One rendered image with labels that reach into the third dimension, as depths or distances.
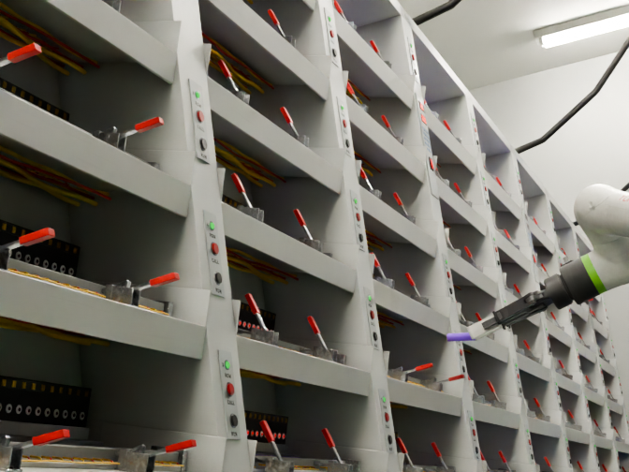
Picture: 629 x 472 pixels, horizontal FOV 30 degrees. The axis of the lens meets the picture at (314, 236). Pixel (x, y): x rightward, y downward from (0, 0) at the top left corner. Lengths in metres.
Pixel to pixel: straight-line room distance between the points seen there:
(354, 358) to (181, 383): 0.70
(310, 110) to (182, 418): 0.96
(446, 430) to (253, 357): 1.24
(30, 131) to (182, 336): 0.37
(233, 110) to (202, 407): 0.52
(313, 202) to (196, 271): 0.75
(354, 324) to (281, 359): 0.45
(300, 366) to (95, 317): 0.62
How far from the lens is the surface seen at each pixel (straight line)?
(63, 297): 1.30
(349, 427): 2.25
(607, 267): 2.60
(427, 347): 2.95
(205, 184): 1.69
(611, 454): 5.67
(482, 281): 3.46
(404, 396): 2.46
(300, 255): 2.02
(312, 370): 1.96
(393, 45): 3.16
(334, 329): 2.28
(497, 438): 3.61
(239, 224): 1.79
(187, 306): 1.61
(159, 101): 1.71
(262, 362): 1.77
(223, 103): 1.85
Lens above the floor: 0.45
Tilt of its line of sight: 15 degrees up
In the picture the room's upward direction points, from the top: 8 degrees counter-clockwise
